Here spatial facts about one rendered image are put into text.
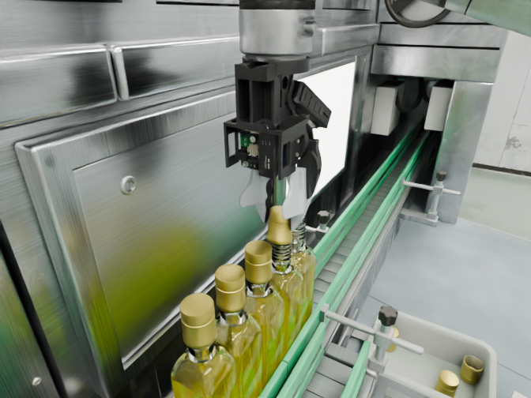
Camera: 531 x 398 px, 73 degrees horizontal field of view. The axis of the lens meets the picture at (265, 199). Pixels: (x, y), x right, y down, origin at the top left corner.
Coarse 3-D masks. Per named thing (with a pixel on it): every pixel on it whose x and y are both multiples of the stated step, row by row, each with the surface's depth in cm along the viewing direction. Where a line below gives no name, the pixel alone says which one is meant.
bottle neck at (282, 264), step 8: (272, 248) 50; (280, 248) 49; (288, 248) 50; (272, 256) 51; (280, 256) 50; (288, 256) 50; (272, 264) 51; (280, 264) 50; (288, 264) 51; (280, 272) 51
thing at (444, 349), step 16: (400, 320) 79; (416, 320) 77; (400, 336) 80; (416, 336) 78; (432, 336) 76; (448, 336) 74; (464, 336) 73; (400, 352) 78; (432, 352) 77; (448, 352) 75; (464, 352) 74; (480, 352) 72; (400, 368) 75; (416, 368) 75; (432, 368) 75; (448, 368) 75; (416, 384) 64; (432, 384) 71; (464, 384) 71; (480, 384) 68
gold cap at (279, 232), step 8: (272, 208) 48; (280, 208) 48; (272, 216) 47; (280, 216) 47; (272, 224) 48; (280, 224) 47; (288, 224) 47; (272, 232) 48; (280, 232) 47; (288, 232) 48; (272, 240) 48; (280, 240) 48; (288, 240) 48
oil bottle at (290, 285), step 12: (276, 276) 51; (288, 276) 51; (300, 276) 53; (276, 288) 51; (288, 288) 50; (300, 288) 54; (288, 300) 51; (300, 300) 55; (288, 312) 52; (300, 312) 56; (288, 324) 53; (300, 324) 58; (288, 336) 54; (288, 348) 56
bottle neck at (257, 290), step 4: (248, 284) 47; (252, 284) 46; (256, 284) 46; (260, 284) 46; (264, 284) 46; (268, 284) 47; (248, 288) 47; (252, 288) 46; (256, 288) 46; (260, 288) 46; (264, 288) 46; (268, 288) 47; (248, 292) 47; (252, 292) 47; (256, 292) 46; (260, 292) 46; (264, 292) 47; (268, 292) 47; (252, 296) 47; (256, 296) 47; (260, 296) 47; (264, 296) 47
